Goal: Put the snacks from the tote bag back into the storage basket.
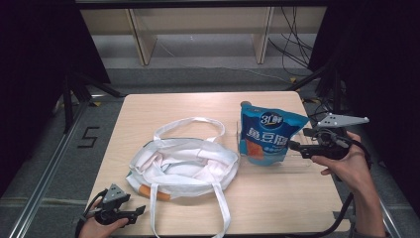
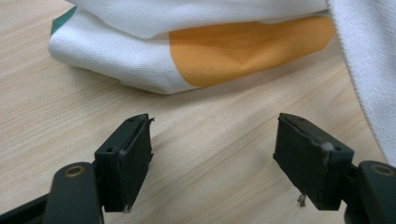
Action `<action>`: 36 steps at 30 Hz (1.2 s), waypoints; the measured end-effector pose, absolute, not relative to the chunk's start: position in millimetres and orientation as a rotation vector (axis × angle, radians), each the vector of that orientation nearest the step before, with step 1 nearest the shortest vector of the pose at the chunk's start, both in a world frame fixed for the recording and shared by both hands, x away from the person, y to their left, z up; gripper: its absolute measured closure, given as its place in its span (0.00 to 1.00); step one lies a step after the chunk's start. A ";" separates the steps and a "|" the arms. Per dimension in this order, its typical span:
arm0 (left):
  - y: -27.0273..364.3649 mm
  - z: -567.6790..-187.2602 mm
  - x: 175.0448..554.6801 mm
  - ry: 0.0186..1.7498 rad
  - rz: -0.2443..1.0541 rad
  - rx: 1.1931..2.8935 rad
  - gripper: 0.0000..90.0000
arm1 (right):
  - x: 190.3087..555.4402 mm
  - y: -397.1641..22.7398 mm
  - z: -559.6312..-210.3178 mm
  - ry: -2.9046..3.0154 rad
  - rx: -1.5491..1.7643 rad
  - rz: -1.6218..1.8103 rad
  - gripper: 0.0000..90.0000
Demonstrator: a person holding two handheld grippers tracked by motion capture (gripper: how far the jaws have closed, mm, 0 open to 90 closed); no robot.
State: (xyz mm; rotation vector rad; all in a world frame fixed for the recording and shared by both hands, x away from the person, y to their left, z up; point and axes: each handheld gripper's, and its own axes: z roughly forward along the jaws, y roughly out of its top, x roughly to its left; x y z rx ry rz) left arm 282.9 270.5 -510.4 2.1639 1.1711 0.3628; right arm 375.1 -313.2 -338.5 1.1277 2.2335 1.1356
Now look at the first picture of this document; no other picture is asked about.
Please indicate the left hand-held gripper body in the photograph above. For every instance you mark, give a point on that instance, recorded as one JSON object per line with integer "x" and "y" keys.
{"x": 110, "y": 205}

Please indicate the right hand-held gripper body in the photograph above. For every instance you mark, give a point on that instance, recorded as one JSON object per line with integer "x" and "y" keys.
{"x": 333, "y": 145}

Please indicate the blue snack pouch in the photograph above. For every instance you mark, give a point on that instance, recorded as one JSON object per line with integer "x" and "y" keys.
{"x": 267, "y": 135}

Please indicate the white printed tote bag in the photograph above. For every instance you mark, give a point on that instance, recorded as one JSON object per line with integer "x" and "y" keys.
{"x": 183, "y": 168}

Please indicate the person's left hand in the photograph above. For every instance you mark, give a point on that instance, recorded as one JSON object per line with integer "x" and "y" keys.
{"x": 95, "y": 229}

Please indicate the person's right hand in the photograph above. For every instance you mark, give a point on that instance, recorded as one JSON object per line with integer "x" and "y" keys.
{"x": 348, "y": 170}

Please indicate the black metal stand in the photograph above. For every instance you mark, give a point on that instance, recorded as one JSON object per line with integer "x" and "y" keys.
{"x": 77, "y": 95}
{"x": 330, "y": 89}

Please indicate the black curtain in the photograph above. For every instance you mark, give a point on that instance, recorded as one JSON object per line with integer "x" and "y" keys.
{"x": 36, "y": 82}
{"x": 389, "y": 82}

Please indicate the light wooden shelf unit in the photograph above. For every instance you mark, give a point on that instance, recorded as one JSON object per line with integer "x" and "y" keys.
{"x": 198, "y": 29}

